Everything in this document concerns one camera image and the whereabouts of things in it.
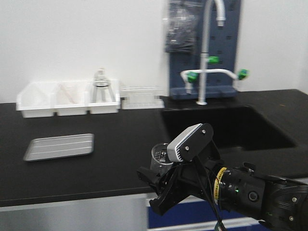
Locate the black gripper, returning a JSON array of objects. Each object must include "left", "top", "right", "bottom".
[{"left": 137, "top": 141, "right": 223, "bottom": 216}]

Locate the clear glass beaker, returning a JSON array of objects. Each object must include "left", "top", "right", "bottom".
[{"left": 150, "top": 143, "right": 173, "bottom": 177}]

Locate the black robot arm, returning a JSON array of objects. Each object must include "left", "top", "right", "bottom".
[{"left": 137, "top": 141, "right": 308, "bottom": 231}]

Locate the silver metal tray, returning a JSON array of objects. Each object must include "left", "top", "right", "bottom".
[{"left": 24, "top": 133, "right": 94, "bottom": 162}]

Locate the black lab sink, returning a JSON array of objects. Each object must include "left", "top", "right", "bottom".
[{"left": 161, "top": 106, "right": 295, "bottom": 153}]

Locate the white bin right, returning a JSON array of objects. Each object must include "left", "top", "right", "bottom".
[{"left": 85, "top": 79, "right": 120, "bottom": 114}]

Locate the white bin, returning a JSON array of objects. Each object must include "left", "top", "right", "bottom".
[
  {"left": 52, "top": 81, "right": 90, "bottom": 116},
  {"left": 85, "top": 79, "right": 120, "bottom": 114},
  {"left": 16, "top": 82, "right": 58, "bottom": 118}
]

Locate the white lab faucet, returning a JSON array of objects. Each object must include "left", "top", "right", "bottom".
[{"left": 180, "top": 0, "right": 248, "bottom": 105}]

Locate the metal tripod stand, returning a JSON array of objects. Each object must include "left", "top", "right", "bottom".
[{"left": 92, "top": 68, "right": 116, "bottom": 103}]

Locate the white bin middle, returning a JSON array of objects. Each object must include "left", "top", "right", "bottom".
[{"left": 52, "top": 81, "right": 90, "bottom": 116}]

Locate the plastic bag on pegboard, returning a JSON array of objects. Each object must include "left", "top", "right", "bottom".
[{"left": 165, "top": 0, "right": 204, "bottom": 53}]

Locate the white bin left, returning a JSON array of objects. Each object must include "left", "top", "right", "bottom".
[{"left": 16, "top": 82, "right": 58, "bottom": 118}]

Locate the blue pegboard drying rack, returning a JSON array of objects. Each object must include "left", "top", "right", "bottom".
[{"left": 168, "top": 0, "right": 242, "bottom": 100}]

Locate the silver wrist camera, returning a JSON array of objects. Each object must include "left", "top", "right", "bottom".
[{"left": 167, "top": 123, "right": 214, "bottom": 162}]

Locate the black camera cable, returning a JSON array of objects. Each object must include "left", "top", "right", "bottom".
[{"left": 192, "top": 156, "right": 228, "bottom": 231}]

